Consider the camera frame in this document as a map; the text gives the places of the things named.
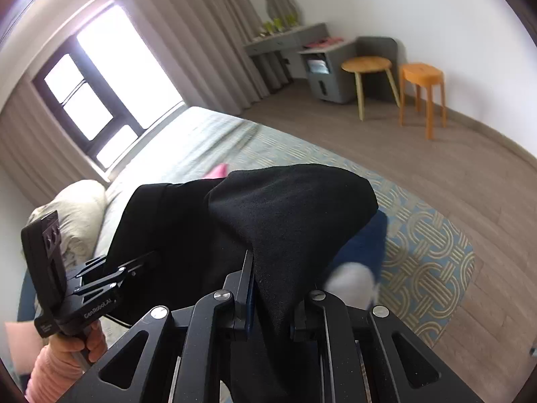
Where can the person's left hand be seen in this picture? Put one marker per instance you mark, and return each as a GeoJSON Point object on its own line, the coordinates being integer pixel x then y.
{"type": "Point", "coordinates": [67, 346]}

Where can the blue and white fleece garment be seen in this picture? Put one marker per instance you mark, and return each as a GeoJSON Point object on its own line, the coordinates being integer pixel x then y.
{"type": "Point", "coordinates": [365, 247]}

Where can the grey desk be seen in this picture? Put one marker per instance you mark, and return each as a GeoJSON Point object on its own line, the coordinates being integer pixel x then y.
{"type": "Point", "coordinates": [285, 41]}

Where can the cream pillow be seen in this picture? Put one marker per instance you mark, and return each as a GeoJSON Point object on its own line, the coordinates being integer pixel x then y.
{"type": "Point", "coordinates": [79, 205]}

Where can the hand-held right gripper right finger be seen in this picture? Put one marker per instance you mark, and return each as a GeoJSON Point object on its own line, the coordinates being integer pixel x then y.
{"type": "Point", "coordinates": [304, 323]}

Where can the bed with patterned cover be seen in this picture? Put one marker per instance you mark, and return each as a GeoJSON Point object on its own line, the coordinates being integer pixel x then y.
{"type": "Point", "coordinates": [419, 243]}

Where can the grey drawer cabinet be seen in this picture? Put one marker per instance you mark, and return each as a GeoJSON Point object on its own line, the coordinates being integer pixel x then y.
{"type": "Point", "coordinates": [340, 79]}

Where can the dark framed window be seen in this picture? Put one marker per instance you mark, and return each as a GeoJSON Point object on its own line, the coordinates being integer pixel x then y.
{"type": "Point", "coordinates": [109, 63]}

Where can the beige curtain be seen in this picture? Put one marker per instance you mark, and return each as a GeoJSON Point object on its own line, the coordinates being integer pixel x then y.
{"type": "Point", "coordinates": [197, 29]}
{"type": "Point", "coordinates": [33, 147]}

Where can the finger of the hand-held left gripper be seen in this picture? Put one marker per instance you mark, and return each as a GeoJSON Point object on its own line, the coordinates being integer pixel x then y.
{"type": "Point", "coordinates": [134, 262]}
{"type": "Point", "coordinates": [100, 287]}

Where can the pink item on cabinet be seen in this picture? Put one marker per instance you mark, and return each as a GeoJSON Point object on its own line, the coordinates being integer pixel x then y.
{"type": "Point", "coordinates": [323, 43]}

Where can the pink garment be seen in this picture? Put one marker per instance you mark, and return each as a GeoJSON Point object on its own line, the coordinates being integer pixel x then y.
{"type": "Point", "coordinates": [218, 172]}

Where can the round wooden stool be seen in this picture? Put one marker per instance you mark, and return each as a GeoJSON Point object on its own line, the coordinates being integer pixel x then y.
{"type": "Point", "coordinates": [365, 64]}

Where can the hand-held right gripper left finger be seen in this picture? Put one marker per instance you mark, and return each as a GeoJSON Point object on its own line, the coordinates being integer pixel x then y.
{"type": "Point", "coordinates": [250, 306]}

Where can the orange stool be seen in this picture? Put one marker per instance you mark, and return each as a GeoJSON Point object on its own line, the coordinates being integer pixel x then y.
{"type": "Point", "coordinates": [421, 74]}

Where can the green potted plant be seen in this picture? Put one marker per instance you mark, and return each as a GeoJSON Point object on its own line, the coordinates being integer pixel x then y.
{"type": "Point", "coordinates": [290, 20]}
{"type": "Point", "coordinates": [270, 28]}

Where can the black pants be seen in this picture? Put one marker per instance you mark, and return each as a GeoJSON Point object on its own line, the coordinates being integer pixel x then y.
{"type": "Point", "coordinates": [272, 218]}

